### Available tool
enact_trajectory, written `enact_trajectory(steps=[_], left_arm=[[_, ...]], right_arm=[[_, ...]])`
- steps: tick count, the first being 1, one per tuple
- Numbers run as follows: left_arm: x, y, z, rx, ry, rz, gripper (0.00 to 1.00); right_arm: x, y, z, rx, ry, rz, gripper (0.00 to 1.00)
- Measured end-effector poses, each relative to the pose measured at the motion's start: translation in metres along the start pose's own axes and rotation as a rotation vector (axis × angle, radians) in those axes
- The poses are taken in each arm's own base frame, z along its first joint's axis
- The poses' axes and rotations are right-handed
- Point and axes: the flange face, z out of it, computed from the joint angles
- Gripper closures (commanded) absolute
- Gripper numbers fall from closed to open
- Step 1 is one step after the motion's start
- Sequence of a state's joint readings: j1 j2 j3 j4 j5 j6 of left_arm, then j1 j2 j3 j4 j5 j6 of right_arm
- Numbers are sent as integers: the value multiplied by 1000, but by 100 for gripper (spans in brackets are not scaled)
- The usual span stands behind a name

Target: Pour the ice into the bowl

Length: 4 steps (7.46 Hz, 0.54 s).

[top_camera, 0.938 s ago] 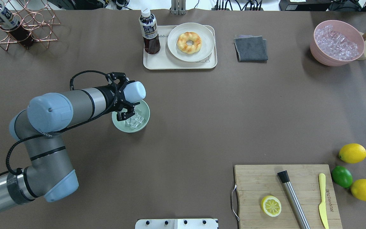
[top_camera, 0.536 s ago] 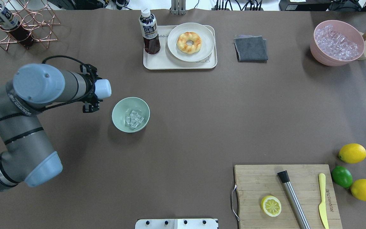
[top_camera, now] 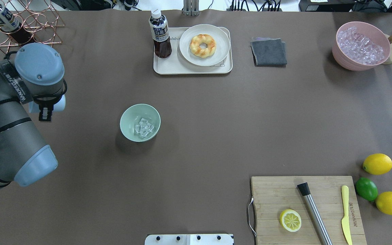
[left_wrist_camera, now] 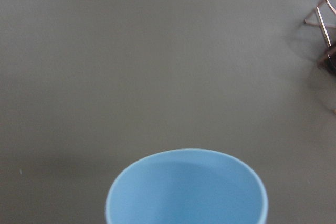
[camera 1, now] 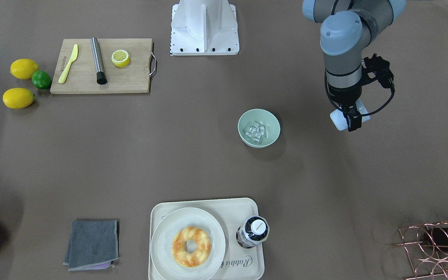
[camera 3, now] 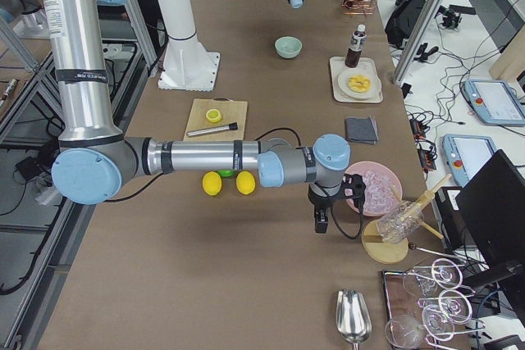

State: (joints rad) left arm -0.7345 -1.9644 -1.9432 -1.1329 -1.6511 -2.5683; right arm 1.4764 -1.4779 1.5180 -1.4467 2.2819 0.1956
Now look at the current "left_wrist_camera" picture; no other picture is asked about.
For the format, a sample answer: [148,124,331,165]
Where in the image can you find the light blue cup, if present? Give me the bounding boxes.
[105,148,268,223]

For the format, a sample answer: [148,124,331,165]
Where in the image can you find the copper wire bottle rack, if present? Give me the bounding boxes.
[303,0,335,49]

